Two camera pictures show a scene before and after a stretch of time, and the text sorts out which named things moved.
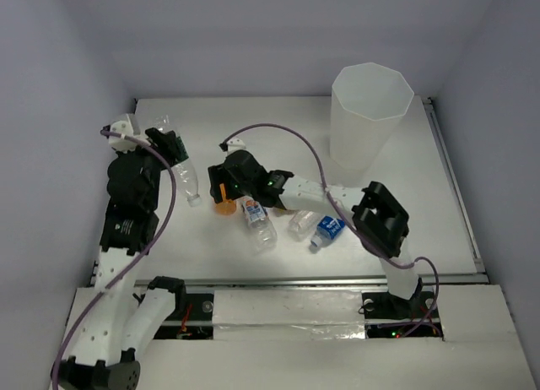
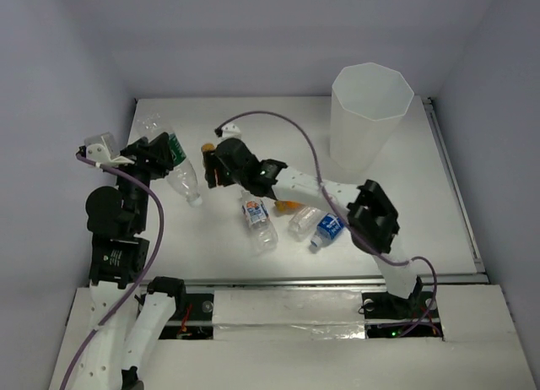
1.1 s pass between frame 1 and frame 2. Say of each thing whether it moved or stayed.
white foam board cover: stayed
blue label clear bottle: stayed
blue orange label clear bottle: stayed
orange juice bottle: moved
